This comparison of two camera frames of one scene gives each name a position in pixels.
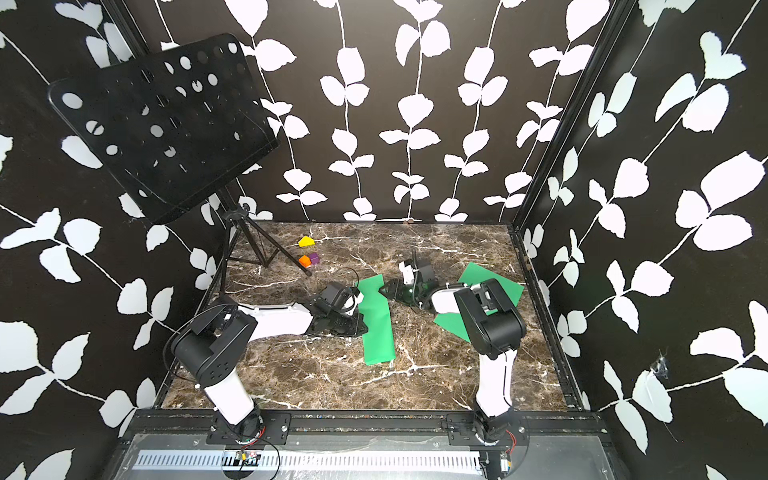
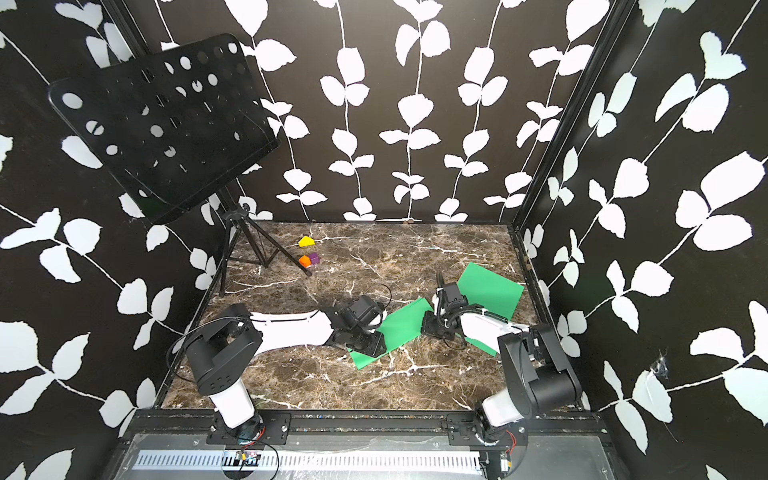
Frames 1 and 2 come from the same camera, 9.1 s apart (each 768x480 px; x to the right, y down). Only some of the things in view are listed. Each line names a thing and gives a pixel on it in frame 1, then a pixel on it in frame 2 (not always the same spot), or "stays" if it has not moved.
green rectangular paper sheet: (379, 340) to (398, 328)
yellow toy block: (306, 241) stays
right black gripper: (397, 290) to (428, 325)
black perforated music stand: (178, 125) stays
